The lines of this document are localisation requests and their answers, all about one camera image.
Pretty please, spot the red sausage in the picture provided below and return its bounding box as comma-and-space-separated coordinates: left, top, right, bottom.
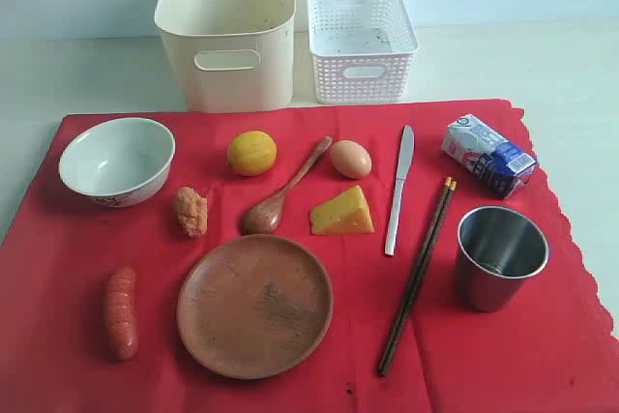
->
103, 267, 138, 361

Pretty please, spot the red table cloth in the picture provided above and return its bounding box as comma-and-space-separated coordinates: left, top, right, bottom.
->
1, 100, 618, 412

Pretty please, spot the brown wooden plate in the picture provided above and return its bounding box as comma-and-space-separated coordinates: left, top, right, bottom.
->
176, 234, 334, 380

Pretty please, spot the brown egg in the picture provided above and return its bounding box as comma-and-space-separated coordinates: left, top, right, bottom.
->
330, 140, 372, 179

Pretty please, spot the white perforated plastic basket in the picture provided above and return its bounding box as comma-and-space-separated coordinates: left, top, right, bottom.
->
307, 0, 419, 104

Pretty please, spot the dark wooden chopstick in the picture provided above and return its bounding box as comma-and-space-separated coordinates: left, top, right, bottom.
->
376, 176, 454, 375
379, 179, 458, 377

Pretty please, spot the cream plastic bin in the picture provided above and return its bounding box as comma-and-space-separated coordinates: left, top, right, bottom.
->
154, 0, 296, 112

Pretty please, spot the wooden spoon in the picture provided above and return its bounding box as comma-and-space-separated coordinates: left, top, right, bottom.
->
241, 135, 333, 235

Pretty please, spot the stainless steel cup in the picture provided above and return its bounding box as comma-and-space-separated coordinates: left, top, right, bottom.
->
455, 206, 550, 312

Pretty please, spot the silver table knife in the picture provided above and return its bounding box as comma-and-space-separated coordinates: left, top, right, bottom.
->
384, 125, 415, 256

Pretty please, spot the right dark wooden chopstick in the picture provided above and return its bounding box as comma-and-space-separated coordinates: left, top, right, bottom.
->
379, 179, 458, 377

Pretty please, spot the white ceramic bowl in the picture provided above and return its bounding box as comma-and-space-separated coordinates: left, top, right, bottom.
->
58, 117, 176, 208

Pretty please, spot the yellow orange fruit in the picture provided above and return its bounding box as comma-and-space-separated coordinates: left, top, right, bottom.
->
227, 131, 277, 177

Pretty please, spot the yellow cheese wedge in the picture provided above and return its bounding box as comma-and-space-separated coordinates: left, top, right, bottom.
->
309, 185, 374, 235

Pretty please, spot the left dark wooden chopstick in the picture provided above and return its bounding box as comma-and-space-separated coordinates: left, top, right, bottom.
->
376, 176, 454, 375

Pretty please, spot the fried chicken nugget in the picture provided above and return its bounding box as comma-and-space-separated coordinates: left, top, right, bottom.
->
174, 187, 208, 238

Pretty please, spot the blue white milk carton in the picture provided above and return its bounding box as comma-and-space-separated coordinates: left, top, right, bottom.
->
441, 114, 538, 199

